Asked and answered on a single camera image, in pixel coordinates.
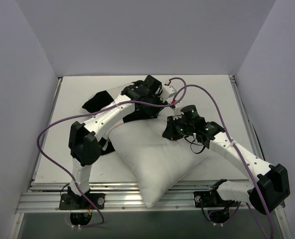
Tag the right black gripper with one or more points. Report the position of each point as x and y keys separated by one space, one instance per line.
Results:
x=169 y=130

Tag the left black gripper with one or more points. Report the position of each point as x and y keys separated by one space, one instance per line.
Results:
x=143 y=109

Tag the white pillow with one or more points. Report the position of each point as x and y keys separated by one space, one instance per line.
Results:
x=157 y=163

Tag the black white checkered pillowcase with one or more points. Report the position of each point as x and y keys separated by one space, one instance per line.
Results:
x=103 y=99

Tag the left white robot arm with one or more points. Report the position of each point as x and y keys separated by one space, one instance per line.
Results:
x=85 y=136

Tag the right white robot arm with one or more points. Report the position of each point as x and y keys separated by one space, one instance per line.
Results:
x=267 y=186

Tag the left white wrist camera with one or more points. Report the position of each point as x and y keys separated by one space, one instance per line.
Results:
x=167 y=91

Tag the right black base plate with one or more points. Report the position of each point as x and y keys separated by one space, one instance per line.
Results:
x=209 y=199

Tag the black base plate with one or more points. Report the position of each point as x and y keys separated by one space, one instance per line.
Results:
x=76 y=202
x=209 y=199

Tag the right aluminium side rail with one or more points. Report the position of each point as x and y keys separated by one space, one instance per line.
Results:
x=254 y=141

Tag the aluminium side rail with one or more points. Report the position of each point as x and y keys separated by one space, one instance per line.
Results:
x=42 y=136
x=254 y=141

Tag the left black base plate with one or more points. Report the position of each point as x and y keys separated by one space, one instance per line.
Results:
x=76 y=202

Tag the left aluminium side rail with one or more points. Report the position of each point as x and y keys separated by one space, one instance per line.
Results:
x=42 y=136

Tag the aluminium front frame rail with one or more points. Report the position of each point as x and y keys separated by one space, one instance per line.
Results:
x=125 y=198

